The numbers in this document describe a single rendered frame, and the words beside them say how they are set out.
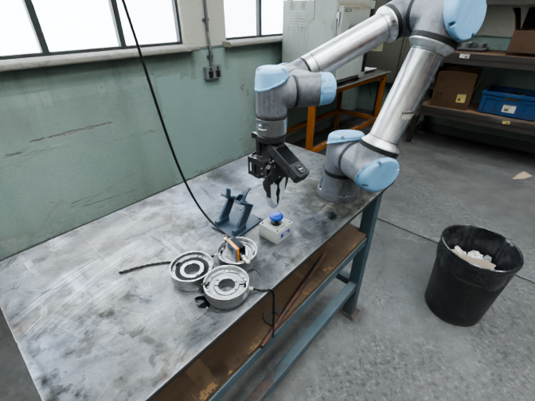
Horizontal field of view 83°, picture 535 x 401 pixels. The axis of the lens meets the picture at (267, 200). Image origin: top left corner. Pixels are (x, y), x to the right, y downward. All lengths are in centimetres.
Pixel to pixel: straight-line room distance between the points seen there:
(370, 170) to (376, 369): 101
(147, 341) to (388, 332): 129
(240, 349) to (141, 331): 33
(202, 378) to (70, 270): 44
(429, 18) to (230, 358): 100
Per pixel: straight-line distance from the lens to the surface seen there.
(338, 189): 106
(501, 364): 189
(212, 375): 93
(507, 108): 393
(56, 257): 101
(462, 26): 92
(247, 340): 97
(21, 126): 216
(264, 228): 87
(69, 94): 219
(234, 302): 70
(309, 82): 74
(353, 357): 163
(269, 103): 71
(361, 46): 94
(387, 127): 91
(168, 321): 73
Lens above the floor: 137
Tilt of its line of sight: 32 degrees down
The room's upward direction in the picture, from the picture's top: straight up
